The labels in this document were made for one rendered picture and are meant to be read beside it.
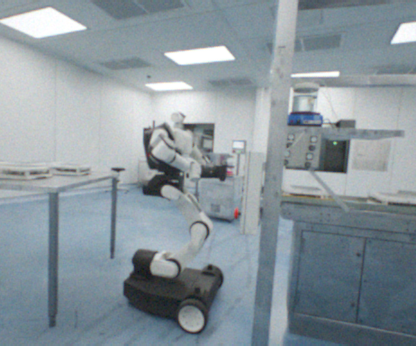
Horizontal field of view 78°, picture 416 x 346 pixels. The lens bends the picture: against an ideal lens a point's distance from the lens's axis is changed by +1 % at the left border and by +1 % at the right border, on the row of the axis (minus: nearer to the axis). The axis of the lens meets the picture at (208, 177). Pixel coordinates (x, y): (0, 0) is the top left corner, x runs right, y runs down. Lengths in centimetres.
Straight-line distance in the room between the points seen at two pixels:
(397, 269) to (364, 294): 23
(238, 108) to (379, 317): 605
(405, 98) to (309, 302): 577
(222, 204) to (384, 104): 433
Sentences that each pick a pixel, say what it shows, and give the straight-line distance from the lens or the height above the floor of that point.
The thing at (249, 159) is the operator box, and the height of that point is 109.
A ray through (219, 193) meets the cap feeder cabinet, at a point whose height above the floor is 47.
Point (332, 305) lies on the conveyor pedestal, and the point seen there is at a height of 23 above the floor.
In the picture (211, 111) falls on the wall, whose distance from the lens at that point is 749.
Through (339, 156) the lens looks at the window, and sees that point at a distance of 677.
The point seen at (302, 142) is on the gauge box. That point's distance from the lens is 156.
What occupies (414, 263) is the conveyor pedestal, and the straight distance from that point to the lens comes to 191.
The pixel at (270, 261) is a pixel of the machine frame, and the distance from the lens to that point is 96.
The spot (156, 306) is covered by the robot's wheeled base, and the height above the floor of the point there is 8.
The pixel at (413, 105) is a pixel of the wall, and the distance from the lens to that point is 706.
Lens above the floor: 110
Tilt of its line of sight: 5 degrees down
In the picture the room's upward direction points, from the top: 4 degrees clockwise
